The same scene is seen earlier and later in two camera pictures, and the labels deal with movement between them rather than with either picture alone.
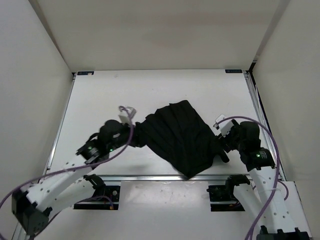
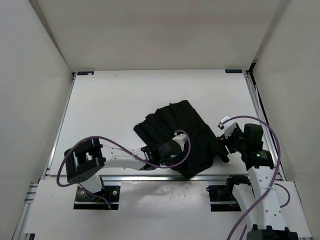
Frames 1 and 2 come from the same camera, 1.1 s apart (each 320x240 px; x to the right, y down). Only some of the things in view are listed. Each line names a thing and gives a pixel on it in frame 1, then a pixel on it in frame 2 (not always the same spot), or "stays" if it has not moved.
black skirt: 177,133 stays
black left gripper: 125,126 -> 181,153
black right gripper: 235,128 stays
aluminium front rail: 165,178 stays
